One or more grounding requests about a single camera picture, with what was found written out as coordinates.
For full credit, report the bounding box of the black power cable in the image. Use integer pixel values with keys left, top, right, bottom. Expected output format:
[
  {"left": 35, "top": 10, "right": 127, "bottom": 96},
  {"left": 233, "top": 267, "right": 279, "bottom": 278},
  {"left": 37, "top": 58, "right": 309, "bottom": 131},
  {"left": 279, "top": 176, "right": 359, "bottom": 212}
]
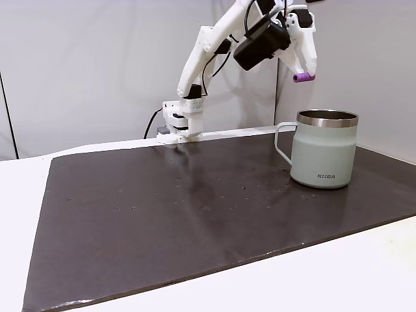
[{"left": 144, "top": 109, "right": 164, "bottom": 140}]

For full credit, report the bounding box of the pale green steel mug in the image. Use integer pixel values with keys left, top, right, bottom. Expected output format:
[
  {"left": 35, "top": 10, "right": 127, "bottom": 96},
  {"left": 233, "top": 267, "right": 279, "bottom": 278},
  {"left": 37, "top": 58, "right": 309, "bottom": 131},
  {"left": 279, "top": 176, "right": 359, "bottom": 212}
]
[{"left": 274, "top": 109, "right": 359, "bottom": 190}]

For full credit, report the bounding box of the purple ribbed pen grip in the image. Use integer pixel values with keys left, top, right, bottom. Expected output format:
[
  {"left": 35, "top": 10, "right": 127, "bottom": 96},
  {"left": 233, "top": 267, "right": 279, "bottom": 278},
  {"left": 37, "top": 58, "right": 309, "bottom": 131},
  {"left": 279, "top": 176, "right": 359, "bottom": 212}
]
[{"left": 292, "top": 72, "right": 317, "bottom": 83}]

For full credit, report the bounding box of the black table mat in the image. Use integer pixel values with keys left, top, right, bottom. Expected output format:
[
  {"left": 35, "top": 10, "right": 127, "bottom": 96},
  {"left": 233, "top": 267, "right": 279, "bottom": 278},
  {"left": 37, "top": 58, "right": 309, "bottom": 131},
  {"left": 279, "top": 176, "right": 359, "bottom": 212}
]
[{"left": 21, "top": 129, "right": 416, "bottom": 312}]

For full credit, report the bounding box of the black camera box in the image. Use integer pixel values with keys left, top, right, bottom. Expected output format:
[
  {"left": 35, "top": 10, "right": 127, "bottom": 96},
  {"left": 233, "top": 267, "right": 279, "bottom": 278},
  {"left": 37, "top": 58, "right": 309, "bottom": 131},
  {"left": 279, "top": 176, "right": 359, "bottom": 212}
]
[{"left": 233, "top": 18, "right": 292, "bottom": 72}]

